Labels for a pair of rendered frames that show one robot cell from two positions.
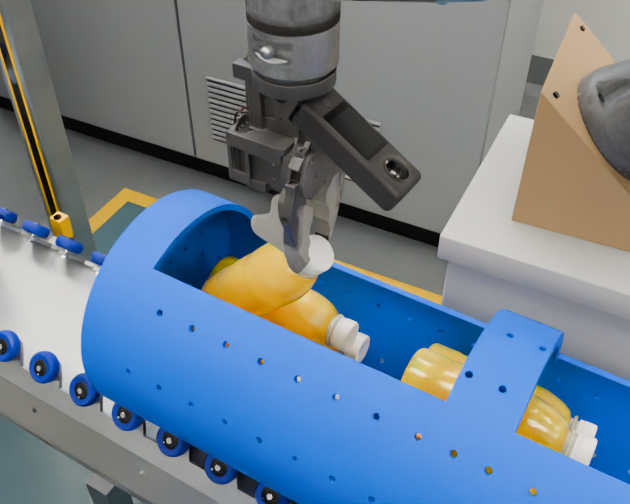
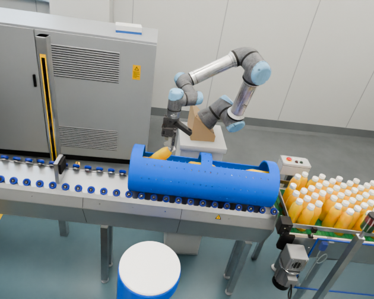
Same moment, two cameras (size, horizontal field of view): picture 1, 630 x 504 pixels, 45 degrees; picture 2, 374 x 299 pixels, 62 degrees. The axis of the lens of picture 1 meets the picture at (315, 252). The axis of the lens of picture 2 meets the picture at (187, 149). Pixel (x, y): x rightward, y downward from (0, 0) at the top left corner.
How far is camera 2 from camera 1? 1.18 m
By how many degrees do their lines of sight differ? 29
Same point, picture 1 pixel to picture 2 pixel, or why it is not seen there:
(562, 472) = (220, 169)
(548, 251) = (199, 143)
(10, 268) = (73, 176)
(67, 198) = not seen: hidden behind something
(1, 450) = (27, 255)
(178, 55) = (43, 119)
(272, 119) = (169, 125)
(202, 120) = not seen: hidden behind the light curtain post
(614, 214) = (208, 135)
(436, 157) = (135, 138)
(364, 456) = (191, 177)
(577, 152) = (201, 125)
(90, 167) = not seen: hidden behind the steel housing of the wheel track
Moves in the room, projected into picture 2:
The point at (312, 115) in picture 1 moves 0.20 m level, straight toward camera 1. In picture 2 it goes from (177, 123) to (196, 143)
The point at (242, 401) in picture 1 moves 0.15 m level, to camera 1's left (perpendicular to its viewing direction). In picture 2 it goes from (167, 175) to (142, 181)
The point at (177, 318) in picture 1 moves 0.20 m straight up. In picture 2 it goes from (151, 164) to (154, 134)
